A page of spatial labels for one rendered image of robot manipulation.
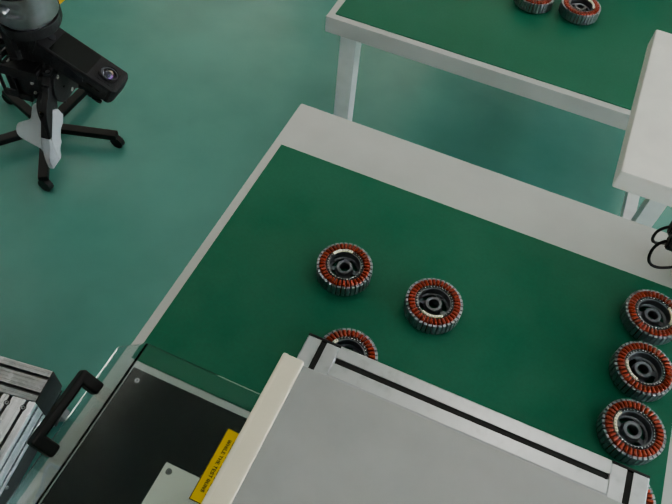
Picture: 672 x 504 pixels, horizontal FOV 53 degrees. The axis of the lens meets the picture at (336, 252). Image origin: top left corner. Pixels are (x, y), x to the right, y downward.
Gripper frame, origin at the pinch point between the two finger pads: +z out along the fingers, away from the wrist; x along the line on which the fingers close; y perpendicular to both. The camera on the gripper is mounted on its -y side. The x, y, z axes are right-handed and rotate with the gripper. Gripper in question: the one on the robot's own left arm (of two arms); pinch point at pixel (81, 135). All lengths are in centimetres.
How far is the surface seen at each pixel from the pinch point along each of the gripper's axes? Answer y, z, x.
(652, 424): -100, 37, 1
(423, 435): -56, -16, 37
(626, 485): -82, 4, 27
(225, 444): -35, 9, 35
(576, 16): -79, 38, -118
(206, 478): -34, 9, 39
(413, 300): -54, 37, -11
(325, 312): -38, 40, -6
